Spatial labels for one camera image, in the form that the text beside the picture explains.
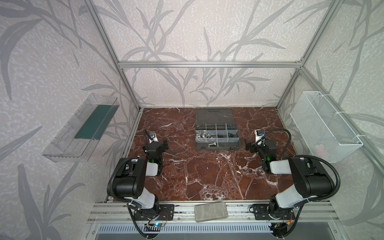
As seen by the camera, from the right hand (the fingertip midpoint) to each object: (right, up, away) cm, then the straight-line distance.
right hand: (253, 133), depth 95 cm
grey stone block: (-31, -36, -23) cm, 53 cm away
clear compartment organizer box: (-24, +2, +8) cm, 25 cm away
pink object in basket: (+25, -7, -21) cm, 34 cm away
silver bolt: (-26, -7, +2) cm, 27 cm away
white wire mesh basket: (+19, +5, -31) cm, 37 cm away
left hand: (-62, -1, -2) cm, 62 cm away
